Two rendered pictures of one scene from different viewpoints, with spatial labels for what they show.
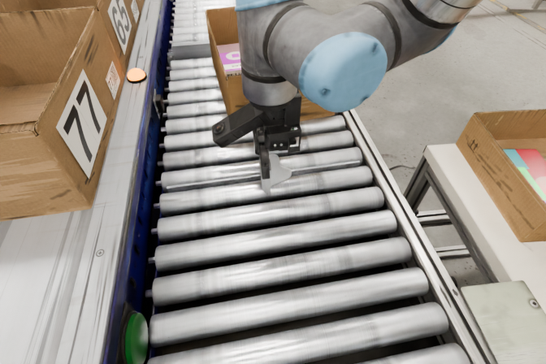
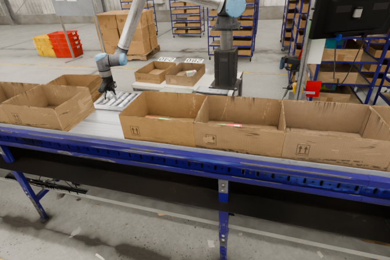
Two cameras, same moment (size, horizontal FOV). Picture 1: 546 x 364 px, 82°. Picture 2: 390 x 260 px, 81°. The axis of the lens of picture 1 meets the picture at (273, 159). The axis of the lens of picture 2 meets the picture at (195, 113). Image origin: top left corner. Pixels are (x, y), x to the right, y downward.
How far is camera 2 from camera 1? 1.56 m
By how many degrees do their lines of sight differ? 50
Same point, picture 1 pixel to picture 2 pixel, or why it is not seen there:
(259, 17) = (104, 58)
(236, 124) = (104, 85)
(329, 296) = not seen: hidden behind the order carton
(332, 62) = (123, 56)
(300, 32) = (114, 56)
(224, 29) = not seen: hidden behind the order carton
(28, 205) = (86, 111)
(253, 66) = (105, 68)
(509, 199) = (152, 79)
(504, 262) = (160, 86)
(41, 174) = (89, 99)
